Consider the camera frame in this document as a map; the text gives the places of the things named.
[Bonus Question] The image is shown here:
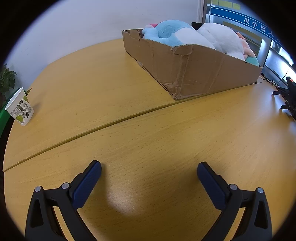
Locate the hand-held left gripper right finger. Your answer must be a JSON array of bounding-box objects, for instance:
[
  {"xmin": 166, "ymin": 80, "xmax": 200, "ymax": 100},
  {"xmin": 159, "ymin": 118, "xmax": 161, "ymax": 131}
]
[{"xmin": 197, "ymin": 162, "xmax": 273, "ymax": 241}]

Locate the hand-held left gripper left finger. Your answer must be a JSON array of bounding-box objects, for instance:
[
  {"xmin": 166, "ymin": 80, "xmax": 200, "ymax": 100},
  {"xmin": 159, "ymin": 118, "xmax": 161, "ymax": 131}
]
[{"xmin": 25, "ymin": 160, "xmax": 102, "ymax": 241}]

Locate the brown cardboard box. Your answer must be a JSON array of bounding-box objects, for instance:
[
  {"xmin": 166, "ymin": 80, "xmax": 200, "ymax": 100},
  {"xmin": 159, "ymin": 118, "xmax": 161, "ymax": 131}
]
[{"xmin": 122, "ymin": 28, "xmax": 264, "ymax": 100}]

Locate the light blue plush toy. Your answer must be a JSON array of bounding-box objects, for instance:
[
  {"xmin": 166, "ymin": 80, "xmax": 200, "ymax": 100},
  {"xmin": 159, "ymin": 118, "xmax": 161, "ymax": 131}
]
[{"xmin": 142, "ymin": 20, "xmax": 216, "ymax": 50}]

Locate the black monitor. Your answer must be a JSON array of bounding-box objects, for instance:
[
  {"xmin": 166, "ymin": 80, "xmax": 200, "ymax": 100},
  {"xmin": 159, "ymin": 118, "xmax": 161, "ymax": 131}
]
[{"xmin": 263, "ymin": 38, "xmax": 296, "ymax": 82}]

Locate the teal plush toy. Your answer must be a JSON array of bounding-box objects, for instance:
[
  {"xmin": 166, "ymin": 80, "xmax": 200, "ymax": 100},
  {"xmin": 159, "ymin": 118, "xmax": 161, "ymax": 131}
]
[{"xmin": 245, "ymin": 56, "xmax": 260, "ymax": 66}]

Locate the pale pink plush toy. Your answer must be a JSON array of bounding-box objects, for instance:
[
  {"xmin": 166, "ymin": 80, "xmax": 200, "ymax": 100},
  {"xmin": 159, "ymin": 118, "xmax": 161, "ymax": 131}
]
[{"xmin": 236, "ymin": 32, "xmax": 256, "ymax": 58}]

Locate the white black panda plush toy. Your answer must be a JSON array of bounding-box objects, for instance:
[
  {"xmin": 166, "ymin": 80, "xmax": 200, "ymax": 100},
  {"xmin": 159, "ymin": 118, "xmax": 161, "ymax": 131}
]
[{"xmin": 191, "ymin": 22, "xmax": 246, "ymax": 61}]

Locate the leaf print paper cup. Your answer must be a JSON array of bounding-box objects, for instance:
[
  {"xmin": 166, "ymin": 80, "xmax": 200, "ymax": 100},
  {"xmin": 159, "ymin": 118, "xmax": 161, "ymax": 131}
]
[{"xmin": 5, "ymin": 87, "xmax": 35, "ymax": 127}]

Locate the green table cloth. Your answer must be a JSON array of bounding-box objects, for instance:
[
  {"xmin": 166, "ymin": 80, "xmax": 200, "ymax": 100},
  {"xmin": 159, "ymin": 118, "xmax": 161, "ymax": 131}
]
[{"xmin": 0, "ymin": 108, "xmax": 12, "ymax": 139}]

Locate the green potted plant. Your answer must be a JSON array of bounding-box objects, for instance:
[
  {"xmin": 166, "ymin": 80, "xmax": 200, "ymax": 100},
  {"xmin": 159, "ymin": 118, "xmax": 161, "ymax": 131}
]
[{"xmin": 0, "ymin": 64, "xmax": 18, "ymax": 102}]

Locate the black desk cable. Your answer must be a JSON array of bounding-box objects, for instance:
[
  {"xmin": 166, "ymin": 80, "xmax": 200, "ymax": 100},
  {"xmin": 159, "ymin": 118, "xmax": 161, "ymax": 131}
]
[{"xmin": 260, "ymin": 73, "xmax": 281, "ymax": 88}]

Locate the blue wall sign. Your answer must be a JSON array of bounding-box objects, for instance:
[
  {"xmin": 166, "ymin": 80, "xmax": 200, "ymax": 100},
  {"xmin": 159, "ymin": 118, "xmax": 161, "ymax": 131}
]
[{"xmin": 206, "ymin": 3, "xmax": 286, "ymax": 48}]

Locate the grey metal frame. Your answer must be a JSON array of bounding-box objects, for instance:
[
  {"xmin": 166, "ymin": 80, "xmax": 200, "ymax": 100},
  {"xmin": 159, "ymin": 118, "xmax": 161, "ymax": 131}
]
[{"xmin": 197, "ymin": 0, "xmax": 208, "ymax": 24}]

